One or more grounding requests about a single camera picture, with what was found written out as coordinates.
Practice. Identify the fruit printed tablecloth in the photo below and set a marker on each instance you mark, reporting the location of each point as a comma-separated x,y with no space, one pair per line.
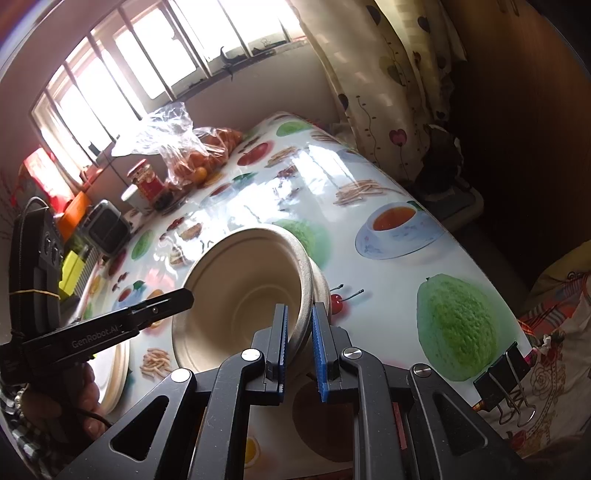
392,286

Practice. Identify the yellow-green cardboard box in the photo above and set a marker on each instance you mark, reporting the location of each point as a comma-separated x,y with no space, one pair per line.
71,272

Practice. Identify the grey portable heater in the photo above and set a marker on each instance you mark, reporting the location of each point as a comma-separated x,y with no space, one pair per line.
108,228

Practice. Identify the window grille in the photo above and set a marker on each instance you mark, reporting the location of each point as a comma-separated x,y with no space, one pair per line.
152,60

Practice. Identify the dark cloth bundle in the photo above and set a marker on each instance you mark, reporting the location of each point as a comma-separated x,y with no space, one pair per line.
443,161

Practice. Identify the person's left forearm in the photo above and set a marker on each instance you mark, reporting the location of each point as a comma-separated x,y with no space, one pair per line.
27,447

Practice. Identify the beige paper bowl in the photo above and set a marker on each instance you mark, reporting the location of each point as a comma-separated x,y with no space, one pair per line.
322,286
240,290

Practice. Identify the person's left hand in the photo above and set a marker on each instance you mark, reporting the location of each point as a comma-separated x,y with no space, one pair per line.
69,406

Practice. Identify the white paper cup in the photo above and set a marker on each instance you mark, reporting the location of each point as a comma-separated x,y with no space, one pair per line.
134,198

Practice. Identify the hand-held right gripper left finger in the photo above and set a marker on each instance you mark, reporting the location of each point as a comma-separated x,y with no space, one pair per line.
282,344

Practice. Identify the red label jar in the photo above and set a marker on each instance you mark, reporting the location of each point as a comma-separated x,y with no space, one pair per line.
150,184

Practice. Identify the black binder clip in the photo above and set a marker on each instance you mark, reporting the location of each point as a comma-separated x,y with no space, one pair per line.
491,381
519,364

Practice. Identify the red box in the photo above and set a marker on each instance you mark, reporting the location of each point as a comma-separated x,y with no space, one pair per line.
44,177

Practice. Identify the orange box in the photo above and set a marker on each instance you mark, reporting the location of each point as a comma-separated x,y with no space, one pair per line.
74,212

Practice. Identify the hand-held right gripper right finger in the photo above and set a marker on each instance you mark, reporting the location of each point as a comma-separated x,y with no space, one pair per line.
319,355

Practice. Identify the plastic bag of oranges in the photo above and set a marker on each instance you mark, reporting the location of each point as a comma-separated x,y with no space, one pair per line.
184,147

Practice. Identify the heart printed curtain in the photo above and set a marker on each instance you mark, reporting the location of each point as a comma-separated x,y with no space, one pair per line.
392,69

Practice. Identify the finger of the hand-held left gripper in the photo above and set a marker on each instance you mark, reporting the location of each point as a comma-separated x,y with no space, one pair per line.
161,304

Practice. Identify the floral printed blanket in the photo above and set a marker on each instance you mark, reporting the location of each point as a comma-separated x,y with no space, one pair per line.
563,360

